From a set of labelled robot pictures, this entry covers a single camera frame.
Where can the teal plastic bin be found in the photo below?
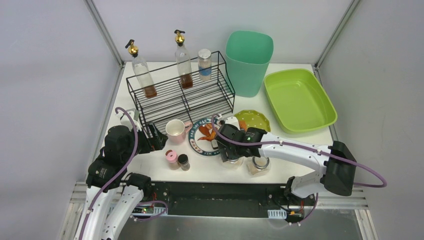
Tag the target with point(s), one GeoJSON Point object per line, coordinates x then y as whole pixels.
{"type": "Point", "coordinates": [248, 54]}

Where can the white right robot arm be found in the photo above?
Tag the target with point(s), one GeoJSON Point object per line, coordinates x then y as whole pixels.
{"type": "Point", "coordinates": [332, 170]}

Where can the pink white mug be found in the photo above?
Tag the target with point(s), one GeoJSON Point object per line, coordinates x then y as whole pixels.
{"type": "Point", "coordinates": [177, 130]}

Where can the lime green plastic tub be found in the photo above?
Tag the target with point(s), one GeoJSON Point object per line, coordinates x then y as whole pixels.
{"type": "Point", "coordinates": [299, 102]}

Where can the glass bottle brown contents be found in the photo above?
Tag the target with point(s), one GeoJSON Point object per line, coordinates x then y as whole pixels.
{"type": "Point", "coordinates": [141, 70]}

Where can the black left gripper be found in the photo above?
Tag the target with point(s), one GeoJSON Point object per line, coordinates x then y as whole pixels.
{"type": "Point", "coordinates": [151, 138]}

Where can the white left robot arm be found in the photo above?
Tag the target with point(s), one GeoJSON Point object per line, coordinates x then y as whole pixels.
{"type": "Point", "coordinates": [98, 221]}

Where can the pink lid spice jar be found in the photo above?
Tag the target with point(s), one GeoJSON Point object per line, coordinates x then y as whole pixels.
{"type": "Point", "coordinates": [172, 159]}

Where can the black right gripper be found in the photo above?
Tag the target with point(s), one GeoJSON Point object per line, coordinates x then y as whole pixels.
{"type": "Point", "coordinates": [226, 149]}

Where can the black wire rack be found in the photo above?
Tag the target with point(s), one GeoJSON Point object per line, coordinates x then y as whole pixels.
{"type": "Point", "coordinates": [172, 101]}

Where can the brown sausage piece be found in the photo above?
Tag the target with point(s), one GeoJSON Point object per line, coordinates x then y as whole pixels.
{"type": "Point", "coordinates": [204, 130]}

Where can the green dotted small plate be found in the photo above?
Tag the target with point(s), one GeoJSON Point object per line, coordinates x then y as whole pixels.
{"type": "Point", "coordinates": [254, 119]}

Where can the glass bottle gold spout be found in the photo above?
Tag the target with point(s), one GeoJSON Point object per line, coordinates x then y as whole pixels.
{"type": "Point", "coordinates": [183, 61]}

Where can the orange chicken wing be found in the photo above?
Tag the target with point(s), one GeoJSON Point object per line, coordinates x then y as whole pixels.
{"type": "Point", "coordinates": [208, 137]}

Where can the orange fried cutlet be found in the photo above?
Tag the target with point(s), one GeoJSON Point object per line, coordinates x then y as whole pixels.
{"type": "Point", "coordinates": [243, 125]}

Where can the silver lid blue shaker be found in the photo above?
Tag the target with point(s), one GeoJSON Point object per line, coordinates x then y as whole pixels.
{"type": "Point", "coordinates": [204, 64]}

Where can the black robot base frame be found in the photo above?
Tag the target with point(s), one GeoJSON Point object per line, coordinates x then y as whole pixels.
{"type": "Point", "coordinates": [234, 200]}

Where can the black lid spice jar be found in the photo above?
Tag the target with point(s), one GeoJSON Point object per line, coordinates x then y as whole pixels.
{"type": "Point", "coordinates": [183, 161]}

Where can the teal rimmed white plate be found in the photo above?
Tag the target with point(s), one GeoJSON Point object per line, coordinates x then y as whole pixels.
{"type": "Point", "coordinates": [202, 147]}

